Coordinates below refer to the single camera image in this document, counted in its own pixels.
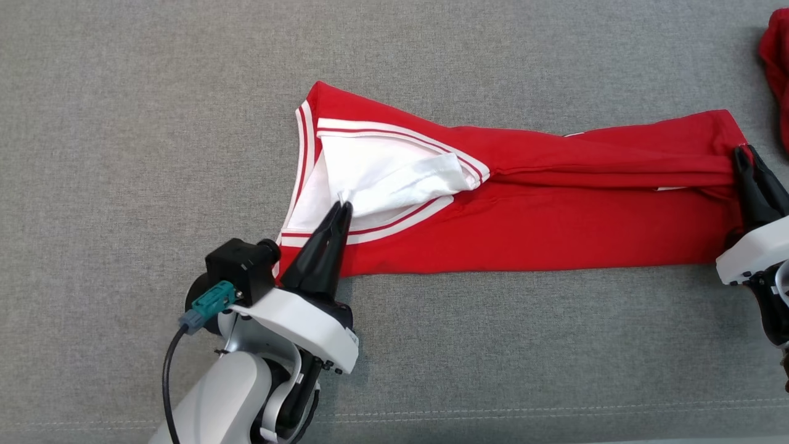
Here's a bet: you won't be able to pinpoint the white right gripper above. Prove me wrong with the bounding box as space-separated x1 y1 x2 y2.
715 145 789 286

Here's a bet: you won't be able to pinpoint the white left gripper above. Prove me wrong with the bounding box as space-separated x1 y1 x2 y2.
231 201 359 375

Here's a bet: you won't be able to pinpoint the red shorts white side stripe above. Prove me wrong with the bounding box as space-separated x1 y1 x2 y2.
758 7 789 154

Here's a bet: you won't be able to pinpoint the red basketball jersey white sleeves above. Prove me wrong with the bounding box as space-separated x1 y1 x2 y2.
273 80 756 281

